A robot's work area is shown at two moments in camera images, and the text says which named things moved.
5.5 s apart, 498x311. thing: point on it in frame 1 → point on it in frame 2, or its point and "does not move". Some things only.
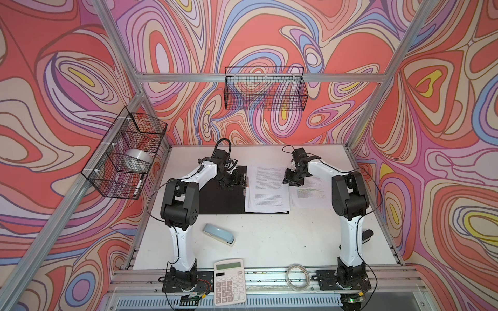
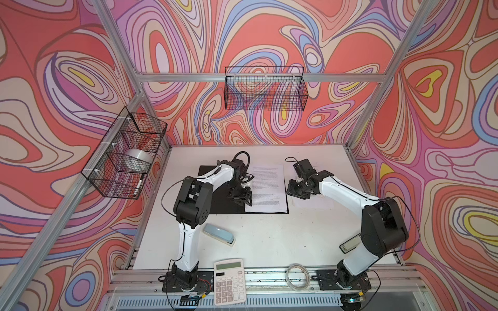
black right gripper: x=288 y=179 → x=290 y=190
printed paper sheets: x=312 y=193 does not move
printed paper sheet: x=266 y=192 does not move
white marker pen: x=139 y=184 does not move
